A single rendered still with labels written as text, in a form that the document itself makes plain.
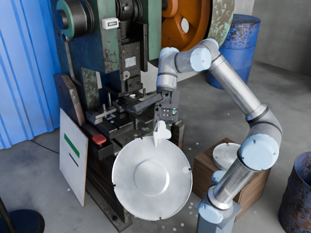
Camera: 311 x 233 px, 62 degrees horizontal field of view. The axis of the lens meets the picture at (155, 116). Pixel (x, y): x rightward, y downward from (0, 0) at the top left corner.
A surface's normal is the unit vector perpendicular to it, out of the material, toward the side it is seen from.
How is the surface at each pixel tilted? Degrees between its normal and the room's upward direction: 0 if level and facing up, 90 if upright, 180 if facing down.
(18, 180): 0
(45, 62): 90
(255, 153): 83
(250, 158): 83
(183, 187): 55
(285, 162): 0
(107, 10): 90
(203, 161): 0
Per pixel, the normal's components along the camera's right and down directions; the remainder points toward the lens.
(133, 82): 0.64, 0.41
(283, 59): -0.77, 0.35
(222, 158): 0.00, -0.84
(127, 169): -0.25, -0.06
